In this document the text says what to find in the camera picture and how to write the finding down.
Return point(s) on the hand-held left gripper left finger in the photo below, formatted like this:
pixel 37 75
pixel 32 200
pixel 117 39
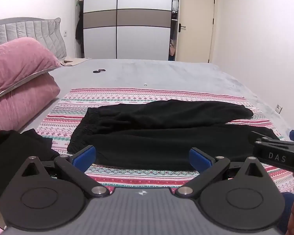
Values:
pixel 84 158

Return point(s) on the cream door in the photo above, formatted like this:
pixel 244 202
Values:
pixel 196 44

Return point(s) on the grey padded headboard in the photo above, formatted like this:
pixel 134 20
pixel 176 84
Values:
pixel 27 30

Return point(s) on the striped patterned blanket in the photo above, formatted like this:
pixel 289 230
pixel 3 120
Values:
pixel 161 95

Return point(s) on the plush toy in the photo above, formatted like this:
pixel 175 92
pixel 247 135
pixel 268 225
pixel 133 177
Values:
pixel 172 49

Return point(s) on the white and brown wardrobe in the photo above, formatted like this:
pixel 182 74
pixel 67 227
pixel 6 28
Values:
pixel 127 36

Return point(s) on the pink pillow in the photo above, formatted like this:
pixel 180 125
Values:
pixel 17 63
pixel 22 105

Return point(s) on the black folded clothing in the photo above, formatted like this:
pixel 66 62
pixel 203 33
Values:
pixel 9 154

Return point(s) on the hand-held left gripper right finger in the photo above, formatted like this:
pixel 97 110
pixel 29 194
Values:
pixel 200 158

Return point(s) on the beige cloth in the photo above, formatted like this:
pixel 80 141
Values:
pixel 74 61

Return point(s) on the black pants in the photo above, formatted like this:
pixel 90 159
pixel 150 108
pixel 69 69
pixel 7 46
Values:
pixel 149 146

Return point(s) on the blue clothing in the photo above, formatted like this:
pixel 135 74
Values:
pixel 284 205

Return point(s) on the grey bed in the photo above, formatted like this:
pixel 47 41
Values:
pixel 186 76

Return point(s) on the dark hanging clothes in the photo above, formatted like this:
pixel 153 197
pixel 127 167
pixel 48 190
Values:
pixel 79 33

